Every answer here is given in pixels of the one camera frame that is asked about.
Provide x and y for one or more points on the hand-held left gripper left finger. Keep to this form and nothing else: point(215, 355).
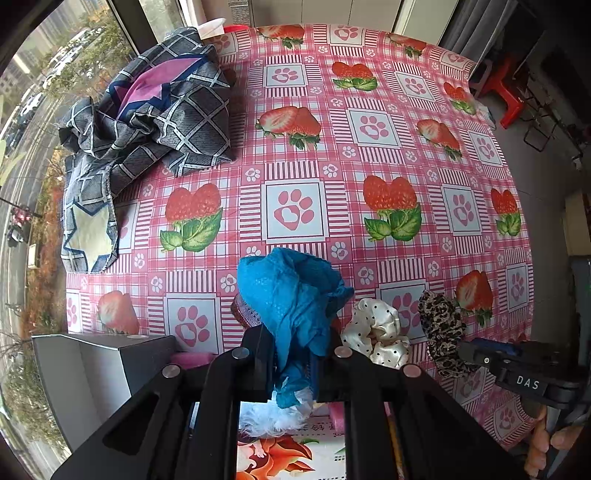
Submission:
point(258, 360)

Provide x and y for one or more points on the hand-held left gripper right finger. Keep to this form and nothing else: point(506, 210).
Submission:
point(323, 374)

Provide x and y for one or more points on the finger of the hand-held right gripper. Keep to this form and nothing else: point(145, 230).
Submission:
point(501, 347)
point(478, 355)

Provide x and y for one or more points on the large pink sponge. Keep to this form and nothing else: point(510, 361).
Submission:
point(331, 410)

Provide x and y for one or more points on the leopard print scrunchie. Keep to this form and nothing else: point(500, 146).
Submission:
point(441, 318)

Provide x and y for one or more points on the light blue fluffy cloth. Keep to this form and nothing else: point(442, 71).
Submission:
point(277, 417)

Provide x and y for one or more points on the white dotted scrunchie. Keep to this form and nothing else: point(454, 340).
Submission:
point(374, 330)

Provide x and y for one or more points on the blue lace cloth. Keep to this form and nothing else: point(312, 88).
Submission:
point(291, 295)

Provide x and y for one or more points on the grey cardboard box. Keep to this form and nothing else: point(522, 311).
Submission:
point(92, 374)

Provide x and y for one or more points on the person's right hand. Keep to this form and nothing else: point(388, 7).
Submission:
point(538, 443)

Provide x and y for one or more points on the small pink sponge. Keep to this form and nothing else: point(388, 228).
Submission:
point(194, 360)

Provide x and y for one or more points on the floral tissue pack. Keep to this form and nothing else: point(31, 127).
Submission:
point(286, 457)

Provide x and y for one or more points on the wooden cabinet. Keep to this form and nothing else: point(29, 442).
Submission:
point(579, 224)

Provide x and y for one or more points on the strawberry print tablecloth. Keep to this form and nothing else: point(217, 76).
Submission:
point(406, 152)

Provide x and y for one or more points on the grey plaid cloth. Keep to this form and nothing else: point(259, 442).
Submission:
point(175, 120)

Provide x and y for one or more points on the red plastic stool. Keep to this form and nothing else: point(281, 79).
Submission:
point(505, 92)

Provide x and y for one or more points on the grey curtain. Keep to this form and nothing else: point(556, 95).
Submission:
point(475, 27)

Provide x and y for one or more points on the red basin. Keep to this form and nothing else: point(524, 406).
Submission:
point(235, 29)

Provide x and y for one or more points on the black folding frame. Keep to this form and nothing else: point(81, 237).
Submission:
point(549, 120)

